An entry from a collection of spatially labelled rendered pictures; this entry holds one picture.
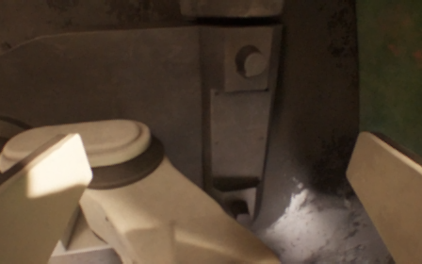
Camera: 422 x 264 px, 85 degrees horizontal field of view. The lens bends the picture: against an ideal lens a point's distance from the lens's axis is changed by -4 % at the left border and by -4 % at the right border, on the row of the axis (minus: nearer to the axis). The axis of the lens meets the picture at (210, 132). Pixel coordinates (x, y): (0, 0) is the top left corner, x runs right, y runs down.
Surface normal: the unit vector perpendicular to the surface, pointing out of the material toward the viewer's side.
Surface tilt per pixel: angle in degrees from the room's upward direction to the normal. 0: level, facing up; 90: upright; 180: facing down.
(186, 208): 90
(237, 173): 0
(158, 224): 90
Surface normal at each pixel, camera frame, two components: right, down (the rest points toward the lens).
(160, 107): 0.19, 0.48
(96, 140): -0.01, -0.87
